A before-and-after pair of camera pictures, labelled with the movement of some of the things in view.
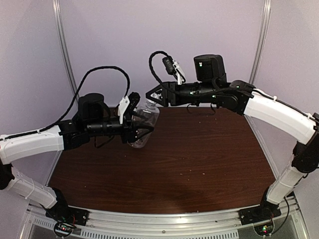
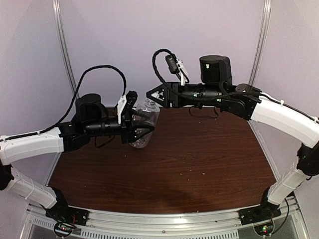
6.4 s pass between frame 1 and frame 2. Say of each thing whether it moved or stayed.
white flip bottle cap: moved
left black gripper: stayed
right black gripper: stayed
